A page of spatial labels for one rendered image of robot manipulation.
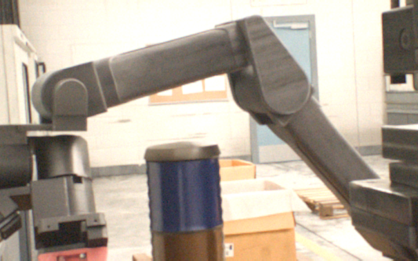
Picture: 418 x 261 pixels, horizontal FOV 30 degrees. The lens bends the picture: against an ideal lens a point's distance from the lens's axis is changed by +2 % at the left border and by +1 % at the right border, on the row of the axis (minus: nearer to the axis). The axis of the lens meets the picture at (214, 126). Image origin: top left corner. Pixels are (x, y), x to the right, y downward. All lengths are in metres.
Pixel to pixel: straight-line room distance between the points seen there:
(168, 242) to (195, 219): 0.02
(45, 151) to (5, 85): 4.36
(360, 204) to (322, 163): 0.35
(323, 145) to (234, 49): 0.17
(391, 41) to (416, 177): 0.11
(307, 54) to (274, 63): 11.00
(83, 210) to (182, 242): 0.45
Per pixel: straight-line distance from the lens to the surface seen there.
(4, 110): 5.20
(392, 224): 0.58
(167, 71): 0.88
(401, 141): 0.63
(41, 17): 11.43
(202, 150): 0.38
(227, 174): 4.72
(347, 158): 0.98
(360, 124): 12.20
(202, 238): 0.38
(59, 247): 0.80
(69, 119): 0.83
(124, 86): 0.86
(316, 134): 0.96
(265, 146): 11.74
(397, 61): 0.62
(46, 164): 0.84
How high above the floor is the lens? 1.22
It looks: 3 degrees down
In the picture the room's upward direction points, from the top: 4 degrees counter-clockwise
